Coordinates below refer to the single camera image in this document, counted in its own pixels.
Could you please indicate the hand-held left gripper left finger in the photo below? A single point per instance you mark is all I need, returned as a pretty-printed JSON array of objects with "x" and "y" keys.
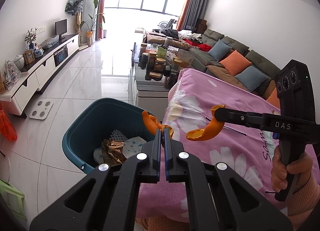
[{"x": 157, "y": 155}]

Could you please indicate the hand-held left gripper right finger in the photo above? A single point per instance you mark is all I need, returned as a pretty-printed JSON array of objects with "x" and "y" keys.
[{"x": 168, "y": 155}]

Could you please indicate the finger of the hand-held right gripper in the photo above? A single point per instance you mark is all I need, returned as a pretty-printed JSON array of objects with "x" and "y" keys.
[{"x": 240, "y": 118}]

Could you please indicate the orange peel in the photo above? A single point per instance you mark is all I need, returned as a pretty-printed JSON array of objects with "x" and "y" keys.
[
  {"x": 148, "y": 123},
  {"x": 202, "y": 134}
]

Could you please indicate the gold foil wrapper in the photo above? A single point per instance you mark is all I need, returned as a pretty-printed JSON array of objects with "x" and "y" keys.
[{"x": 115, "y": 152}]

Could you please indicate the white foam net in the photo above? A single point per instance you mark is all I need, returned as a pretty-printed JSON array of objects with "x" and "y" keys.
[{"x": 118, "y": 134}]

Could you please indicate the teal plastic bin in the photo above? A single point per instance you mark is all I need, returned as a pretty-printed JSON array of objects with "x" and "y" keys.
[{"x": 85, "y": 130}]

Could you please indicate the person's right forearm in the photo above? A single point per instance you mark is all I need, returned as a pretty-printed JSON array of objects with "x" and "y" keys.
[{"x": 307, "y": 196}]

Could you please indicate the person's right hand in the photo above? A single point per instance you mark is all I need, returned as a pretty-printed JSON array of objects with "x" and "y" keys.
[{"x": 278, "y": 173}]

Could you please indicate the orange cushion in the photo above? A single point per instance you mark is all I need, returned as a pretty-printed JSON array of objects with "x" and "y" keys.
[
  {"x": 273, "y": 99},
  {"x": 236, "y": 62}
]

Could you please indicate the white blue printed wrapper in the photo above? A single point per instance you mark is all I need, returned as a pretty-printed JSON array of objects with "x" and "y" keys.
[{"x": 135, "y": 144}]

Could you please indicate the pink printed blanket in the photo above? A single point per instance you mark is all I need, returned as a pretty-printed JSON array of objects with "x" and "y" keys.
[{"x": 225, "y": 145}]

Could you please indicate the blue-grey cushion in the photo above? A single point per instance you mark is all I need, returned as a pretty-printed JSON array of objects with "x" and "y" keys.
[
  {"x": 220, "y": 50},
  {"x": 251, "y": 78}
]

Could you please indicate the brown seat pad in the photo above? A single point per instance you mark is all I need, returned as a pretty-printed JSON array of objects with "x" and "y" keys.
[{"x": 220, "y": 71}]

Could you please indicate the dark glass coffee table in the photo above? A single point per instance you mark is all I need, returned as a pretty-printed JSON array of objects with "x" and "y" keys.
[{"x": 150, "y": 93}]

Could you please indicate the olive green sofa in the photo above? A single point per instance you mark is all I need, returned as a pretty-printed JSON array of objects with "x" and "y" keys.
[{"x": 257, "y": 57}]

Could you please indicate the red cloth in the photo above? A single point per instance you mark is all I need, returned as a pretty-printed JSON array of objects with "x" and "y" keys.
[{"x": 205, "y": 47}]

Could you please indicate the brown paper bag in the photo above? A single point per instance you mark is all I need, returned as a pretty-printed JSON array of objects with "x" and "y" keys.
[{"x": 186, "y": 59}]

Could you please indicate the group of jars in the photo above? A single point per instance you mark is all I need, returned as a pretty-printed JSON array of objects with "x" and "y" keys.
[{"x": 160, "y": 63}]

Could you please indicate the white clothes pile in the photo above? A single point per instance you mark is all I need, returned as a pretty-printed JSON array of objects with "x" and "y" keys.
[{"x": 190, "y": 34}]

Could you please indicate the silver box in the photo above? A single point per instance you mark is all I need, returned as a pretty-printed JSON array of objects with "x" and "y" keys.
[{"x": 190, "y": 28}]

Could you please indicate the black clothes pile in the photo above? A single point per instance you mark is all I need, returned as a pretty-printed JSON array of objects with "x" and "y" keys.
[{"x": 170, "y": 33}]

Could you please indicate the brown covered ottoman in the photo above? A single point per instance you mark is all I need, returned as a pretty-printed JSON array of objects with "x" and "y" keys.
[{"x": 156, "y": 38}]

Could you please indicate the orange grey curtain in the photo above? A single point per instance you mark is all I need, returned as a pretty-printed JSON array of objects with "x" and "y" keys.
[
  {"x": 103, "y": 3},
  {"x": 192, "y": 5}
]

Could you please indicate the white bathroom scale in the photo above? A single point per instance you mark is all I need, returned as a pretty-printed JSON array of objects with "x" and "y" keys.
[{"x": 41, "y": 110}]

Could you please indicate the tall leafy potted plant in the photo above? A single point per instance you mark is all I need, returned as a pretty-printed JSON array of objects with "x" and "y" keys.
[{"x": 90, "y": 37}]

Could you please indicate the white black TV cabinet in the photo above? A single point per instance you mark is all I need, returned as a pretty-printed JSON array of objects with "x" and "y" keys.
[{"x": 45, "y": 67}]

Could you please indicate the green plastic stool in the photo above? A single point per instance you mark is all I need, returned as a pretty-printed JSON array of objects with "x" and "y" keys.
[{"x": 12, "y": 196}]

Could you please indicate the orange plastic bag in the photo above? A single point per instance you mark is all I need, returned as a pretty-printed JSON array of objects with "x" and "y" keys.
[{"x": 7, "y": 125}]

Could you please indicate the plastic-wrapped bundle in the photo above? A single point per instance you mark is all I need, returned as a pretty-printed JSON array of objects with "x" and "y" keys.
[{"x": 50, "y": 42}]

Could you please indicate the blue white porcelain jar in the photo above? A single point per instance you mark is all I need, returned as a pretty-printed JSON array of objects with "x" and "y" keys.
[{"x": 38, "y": 52}]

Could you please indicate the black monitor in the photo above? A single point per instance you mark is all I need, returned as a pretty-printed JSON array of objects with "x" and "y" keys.
[{"x": 61, "y": 27}]

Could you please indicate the clear plastic gift bag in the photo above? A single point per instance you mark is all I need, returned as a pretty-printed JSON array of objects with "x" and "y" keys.
[{"x": 12, "y": 77}]

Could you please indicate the white ceramic pot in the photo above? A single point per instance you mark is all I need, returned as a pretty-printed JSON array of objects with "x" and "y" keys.
[{"x": 18, "y": 62}]

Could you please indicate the cloth-covered standing fan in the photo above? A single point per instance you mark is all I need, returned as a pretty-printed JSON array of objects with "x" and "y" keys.
[{"x": 73, "y": 5}]

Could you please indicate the small plant in vase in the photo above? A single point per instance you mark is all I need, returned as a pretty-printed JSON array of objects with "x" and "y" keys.
[{"x": 31, "y": 38}]

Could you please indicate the wooden photo frame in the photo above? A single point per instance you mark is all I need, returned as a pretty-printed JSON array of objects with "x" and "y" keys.
[{"x": 29, "y": 56}]

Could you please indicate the white wall socket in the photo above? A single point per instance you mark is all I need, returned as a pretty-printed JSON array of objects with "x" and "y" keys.
[{"x": 40, "y": 30}]

